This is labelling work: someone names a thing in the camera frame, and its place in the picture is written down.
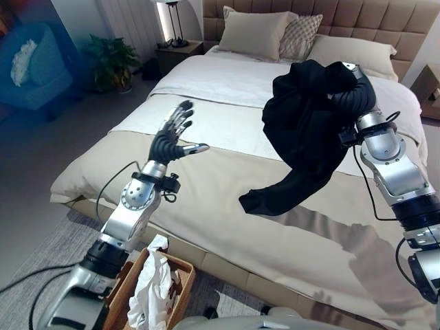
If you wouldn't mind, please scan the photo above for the plain beige pillow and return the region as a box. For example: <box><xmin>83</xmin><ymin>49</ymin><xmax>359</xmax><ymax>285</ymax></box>
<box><xmin>217</xmin><ymin>5</ymin><xmax>298</xmax><ymax>63</ymax></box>

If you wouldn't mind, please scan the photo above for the black table lamp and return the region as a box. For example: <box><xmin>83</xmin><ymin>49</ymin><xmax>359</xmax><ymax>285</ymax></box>
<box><xmin>155</xmin><ymin>0</ymin><xmax>189</xmax><ymax>49</ymax></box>

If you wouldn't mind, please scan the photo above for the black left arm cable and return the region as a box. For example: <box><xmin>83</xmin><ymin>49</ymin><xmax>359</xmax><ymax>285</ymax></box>
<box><xmin>0</xmin><ymin>160</ymin><xmax>142</xmax><ymax>296</ymax></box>

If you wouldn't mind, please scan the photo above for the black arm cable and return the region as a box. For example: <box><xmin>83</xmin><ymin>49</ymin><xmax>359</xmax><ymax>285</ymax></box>
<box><xmin>351</xmin><ymin>110</ymin><xmax>402</xmax><ymax>221</ymax></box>
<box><xmin>0</xmin><ymin>160</ymin><xmax>142</xmax><ymax>296</ymax></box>

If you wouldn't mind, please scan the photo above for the black garment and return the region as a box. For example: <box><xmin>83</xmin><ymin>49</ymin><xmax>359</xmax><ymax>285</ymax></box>
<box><xmin>239</xmin><ymin>58</ymin><xmax>359</xmax><ymax>218</ymax></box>

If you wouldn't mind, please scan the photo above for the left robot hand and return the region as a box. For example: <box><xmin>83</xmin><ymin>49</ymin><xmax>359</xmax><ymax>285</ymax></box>
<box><xmin>147</xmin><ymin>100</ymin><xmax>210</xmax><ymax>165</ymax></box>

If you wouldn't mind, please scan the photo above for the dark box by nightstand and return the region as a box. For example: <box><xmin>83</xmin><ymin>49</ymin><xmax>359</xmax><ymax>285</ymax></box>
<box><xmin>141</xmin><ymin>58</ymin><xmax>161</xmax><ymax>82</ymax></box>

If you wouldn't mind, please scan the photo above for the large cream pillow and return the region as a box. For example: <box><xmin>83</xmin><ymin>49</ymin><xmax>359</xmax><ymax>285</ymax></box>
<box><xmin>307</xmin><ymin>34</ymin><xmax>399</xmax><ymax>83</ymax></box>

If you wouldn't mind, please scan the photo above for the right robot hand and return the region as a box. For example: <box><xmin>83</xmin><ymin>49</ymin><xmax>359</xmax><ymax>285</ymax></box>
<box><xmin>325</xmin><ymin>62</ymin><xmax>377</xmax><ymax>123</ymax></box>

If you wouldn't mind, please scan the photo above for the white garment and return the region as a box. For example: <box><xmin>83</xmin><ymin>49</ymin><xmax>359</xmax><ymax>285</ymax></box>
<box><xmin>127</xmin><ymin>234</ymin><xmax>173</xmax><ymax>330</ymax></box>

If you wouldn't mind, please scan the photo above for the patterned diamond pillow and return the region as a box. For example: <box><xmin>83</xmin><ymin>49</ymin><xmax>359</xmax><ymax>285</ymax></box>
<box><xmin>278</xmin><ymin>14</ymin><xmax>324</xmax><ymax>61</ymax></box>

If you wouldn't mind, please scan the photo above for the woven wicker basket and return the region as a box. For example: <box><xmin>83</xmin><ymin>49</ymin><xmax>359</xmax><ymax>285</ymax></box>
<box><xmin>102</xmin><ymin>247</ymin><xmax>197</xmax><ymax>330</ymax></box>

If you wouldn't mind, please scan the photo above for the blue armchair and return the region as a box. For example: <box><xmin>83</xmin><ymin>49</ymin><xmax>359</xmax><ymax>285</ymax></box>
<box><xmin>0</xmin><ymin>22</ymin><xmax>74</xmax><ymax>122</ymax></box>

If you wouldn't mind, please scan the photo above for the bed with beige cover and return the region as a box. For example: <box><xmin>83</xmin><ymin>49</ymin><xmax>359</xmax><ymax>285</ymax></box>
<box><xmin>49</xmin><ymin>44</ymin><xmax>440</xmax><ymax>330</ymax></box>

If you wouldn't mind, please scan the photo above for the wooden nightstand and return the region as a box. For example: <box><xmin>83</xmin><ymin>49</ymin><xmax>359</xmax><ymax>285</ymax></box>
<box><xmin>155</xmin><ymin>39</ymin><xmax>205</xmax><ymax>77</ymax></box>

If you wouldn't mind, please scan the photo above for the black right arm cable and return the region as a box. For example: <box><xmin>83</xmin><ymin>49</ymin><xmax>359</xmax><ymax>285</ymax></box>
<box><xmin>351</xmin><ymin>110</ymin><xmax>402</xmax><ymax>221</ymax></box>

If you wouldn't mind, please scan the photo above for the green potted plant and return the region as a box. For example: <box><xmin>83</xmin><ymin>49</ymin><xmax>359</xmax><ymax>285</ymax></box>
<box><xmin>80</xmin><ymin>33</ymin><xmax>142</xmax><ymax>94</ymax></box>

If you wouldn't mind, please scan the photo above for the white fluffy cushion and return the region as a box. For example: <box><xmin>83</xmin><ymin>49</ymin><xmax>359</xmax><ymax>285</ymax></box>
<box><xmin>10</xmin><ymin>38</ymin><xmax>38</xmax><ymax>86</ymax></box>

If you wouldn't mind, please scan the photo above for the tufted beige headboard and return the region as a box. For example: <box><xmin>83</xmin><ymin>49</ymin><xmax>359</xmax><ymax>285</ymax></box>
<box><xmin>201</xmin><ymin>0</ymin><xmax>431</xmax><ymax>84</ymax></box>

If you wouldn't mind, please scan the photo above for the wooden side table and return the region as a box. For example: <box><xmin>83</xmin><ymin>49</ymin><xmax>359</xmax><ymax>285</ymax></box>
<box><xmin>410</xmin><ymin>63</ymin><xmax>440</xmax><ymax>121</ymax></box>

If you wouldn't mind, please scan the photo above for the grey robot torso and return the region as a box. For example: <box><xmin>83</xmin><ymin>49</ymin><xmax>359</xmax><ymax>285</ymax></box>
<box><xmin>170</xmin><ymin>307</ymin><xmax>326</xmax><ymax>330</ymax></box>

